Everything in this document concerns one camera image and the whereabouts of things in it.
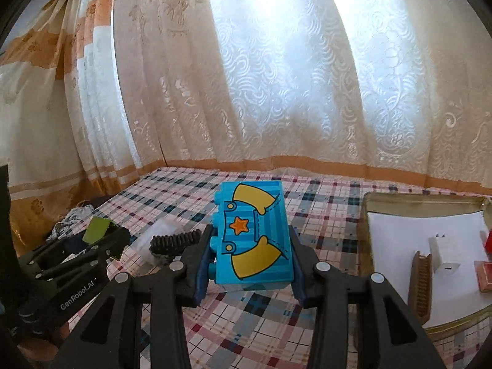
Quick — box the plaid tablecloth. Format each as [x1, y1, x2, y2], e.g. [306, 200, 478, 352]
[69, 167, 492, 369]

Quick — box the pile of clothes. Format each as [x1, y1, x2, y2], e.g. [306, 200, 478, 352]
[46, 200, 112, 241]

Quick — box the black spiral hair tie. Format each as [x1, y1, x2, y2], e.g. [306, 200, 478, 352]
[149, 228, 202, 258]

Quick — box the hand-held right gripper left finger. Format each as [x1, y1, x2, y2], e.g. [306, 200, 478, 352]
[50, 225, 216, 369]

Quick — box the green card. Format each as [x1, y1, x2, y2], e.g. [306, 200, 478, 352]
[84, 216, 112, 244]

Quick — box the blue printed toy block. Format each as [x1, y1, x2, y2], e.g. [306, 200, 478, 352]
[209, 180, 296, 291]

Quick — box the gold metal tin box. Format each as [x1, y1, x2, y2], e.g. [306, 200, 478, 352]
[355, 191, 492, 348]

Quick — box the cream and orange patterned curtain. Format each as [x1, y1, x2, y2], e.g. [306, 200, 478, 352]
[0, 0, 492, 235]

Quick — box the white charger plug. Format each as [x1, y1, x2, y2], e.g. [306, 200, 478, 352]
[428, 234, 461, 277]

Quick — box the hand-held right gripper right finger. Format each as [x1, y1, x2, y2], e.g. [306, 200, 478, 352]
[288, 226, 446, 369]

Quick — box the small pink box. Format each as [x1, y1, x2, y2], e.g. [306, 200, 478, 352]
[474, 260, 492, 293]

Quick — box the wooden brush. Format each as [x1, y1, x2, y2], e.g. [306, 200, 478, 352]
[408, 251, 435, 320]

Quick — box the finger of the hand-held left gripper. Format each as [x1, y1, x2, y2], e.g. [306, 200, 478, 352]
[17, 226, 130, 273]
[34, 238, 129, 289]

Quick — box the clear plastic packet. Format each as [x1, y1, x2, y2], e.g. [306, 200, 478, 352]
[131, 217, 181, 266]

